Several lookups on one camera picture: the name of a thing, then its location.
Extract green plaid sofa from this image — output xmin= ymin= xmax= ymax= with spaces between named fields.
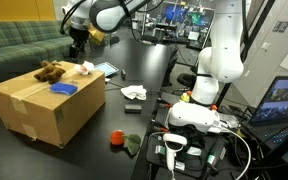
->
xmin=0 ymin=20 xmax=75 ymax=88

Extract yellow bottle orange cap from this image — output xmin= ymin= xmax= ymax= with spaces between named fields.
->
xmin=179 ymin=90 xmax=194 ymax=104

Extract white VR controller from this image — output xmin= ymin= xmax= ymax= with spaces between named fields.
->
xmin=162 ymin=132 xmax=188 ymax=173

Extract open black laptop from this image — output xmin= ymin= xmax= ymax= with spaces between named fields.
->
xmin=247 ymin=75 xmax=288 ymax=161

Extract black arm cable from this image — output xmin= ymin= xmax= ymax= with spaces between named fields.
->
xmin=59 ymin=0 xmax=250 ymax=64

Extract black office chair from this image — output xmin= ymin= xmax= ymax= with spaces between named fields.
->
xmin=176 ymin=72 xmax=199 ymax=89

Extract large cardboard box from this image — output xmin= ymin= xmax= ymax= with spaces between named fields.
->
xmin=0 ymin=60 xmax=107 ymax=149

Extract black equipment tray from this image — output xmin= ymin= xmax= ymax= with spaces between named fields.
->
xmin=146 ymin=132 xmax=231 ymax=178

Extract clear plastic wrapper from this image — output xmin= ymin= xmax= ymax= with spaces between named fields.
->
xmin=218 ymin=111 xmax=242 ymax=130

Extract blue sponge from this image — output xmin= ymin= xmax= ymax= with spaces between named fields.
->
xmin=49 ymin=82 xmax=79 ymax=97

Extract black tripod pole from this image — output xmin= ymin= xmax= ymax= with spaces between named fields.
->
xmin=214 ymin=0 xmax=278 ymax=108

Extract black electronics box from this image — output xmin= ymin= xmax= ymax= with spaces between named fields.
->
xmin=140 ymin=19 xmax=193 ymax=47

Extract black orange-tipped tool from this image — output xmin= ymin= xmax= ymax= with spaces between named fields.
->
xmin=150 ymin=118 xmax=171 ymax=133

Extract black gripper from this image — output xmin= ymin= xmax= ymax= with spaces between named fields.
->
xmin=68 ymin=27 xmax=90 ymax=62

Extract white towel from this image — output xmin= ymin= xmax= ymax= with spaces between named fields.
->
xmin=120 ymin=84 xmax=148 ymax=102

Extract orange plush carrot green leaves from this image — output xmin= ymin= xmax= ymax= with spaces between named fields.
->
xmin=109 ymin=129 xmax=143 ymax=157

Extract grey door sign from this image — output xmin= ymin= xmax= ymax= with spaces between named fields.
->
xmin=272 ymin=20 xmax=288 ymax=34

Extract white-framed tablet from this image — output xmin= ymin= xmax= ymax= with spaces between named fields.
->
xmin=93 ymin=61 xmax=120 ymax=78

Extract white light switch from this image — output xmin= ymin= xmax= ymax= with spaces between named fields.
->
xmin=261 ymin=40 xmax=272 ymax=51

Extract white VR headset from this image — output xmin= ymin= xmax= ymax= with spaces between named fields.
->
xmin=167 ymin=101 xmax=223 ymax=135

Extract brown plush moose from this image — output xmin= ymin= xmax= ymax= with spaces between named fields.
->
xmin=33 ymin=60 xmax=67 ymax=85

